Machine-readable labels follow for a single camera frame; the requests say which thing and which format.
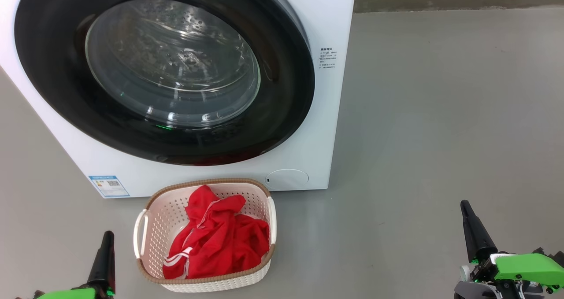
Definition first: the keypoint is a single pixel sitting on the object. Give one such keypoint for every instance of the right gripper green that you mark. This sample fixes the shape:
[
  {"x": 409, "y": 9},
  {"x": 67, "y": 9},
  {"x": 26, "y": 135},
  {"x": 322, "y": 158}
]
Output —
[{"x": 524, "y": 268}]

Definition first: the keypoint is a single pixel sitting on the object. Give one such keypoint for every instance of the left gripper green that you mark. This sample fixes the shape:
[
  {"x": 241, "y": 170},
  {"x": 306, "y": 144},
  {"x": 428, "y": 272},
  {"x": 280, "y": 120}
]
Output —
[{"x": 70, "y": 294}]

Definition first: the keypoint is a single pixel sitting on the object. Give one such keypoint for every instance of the red garment with white stripes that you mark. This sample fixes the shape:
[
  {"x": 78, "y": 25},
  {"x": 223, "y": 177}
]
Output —
[{"x": 220, "y": 246}]

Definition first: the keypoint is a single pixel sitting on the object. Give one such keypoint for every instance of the black glass washing machine door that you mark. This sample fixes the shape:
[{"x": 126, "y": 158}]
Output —
[{"x": 53, "y": 70}]

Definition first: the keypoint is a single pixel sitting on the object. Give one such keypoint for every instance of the cream perforated laundry basket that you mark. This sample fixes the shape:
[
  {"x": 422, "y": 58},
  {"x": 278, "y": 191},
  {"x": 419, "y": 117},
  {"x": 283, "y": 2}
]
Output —
[{"x": 163, "y": 219}]

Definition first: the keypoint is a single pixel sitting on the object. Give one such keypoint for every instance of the white front-load washing machine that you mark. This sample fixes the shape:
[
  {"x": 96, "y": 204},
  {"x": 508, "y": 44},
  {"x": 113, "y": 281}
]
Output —
[{"x": 326, "y": 114}]

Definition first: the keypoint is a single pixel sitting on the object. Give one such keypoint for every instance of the blue energy label sticker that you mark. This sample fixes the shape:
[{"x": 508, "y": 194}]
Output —
[{"x": 109, "y": 186}]

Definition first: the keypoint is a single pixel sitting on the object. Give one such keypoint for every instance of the round drain filter cover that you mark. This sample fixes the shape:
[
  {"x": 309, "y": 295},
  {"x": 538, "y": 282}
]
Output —
[{"x": 286, "y": 179}]

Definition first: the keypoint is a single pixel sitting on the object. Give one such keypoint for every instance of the small printed text label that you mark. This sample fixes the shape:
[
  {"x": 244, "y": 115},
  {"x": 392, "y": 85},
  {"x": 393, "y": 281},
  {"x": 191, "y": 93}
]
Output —
[{"x": 328, "y": 58}]

